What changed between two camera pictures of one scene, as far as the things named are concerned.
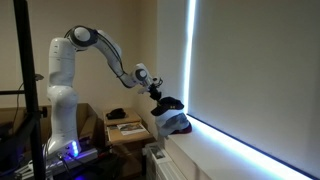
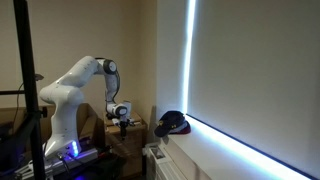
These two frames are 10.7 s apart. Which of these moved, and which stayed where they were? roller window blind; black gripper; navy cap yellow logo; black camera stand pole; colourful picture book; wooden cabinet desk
Moved: black gripper; navy cap yellow logo
Stayed: black camera stand pole; colourful picture book; roller window blind; wooden cabinet desk
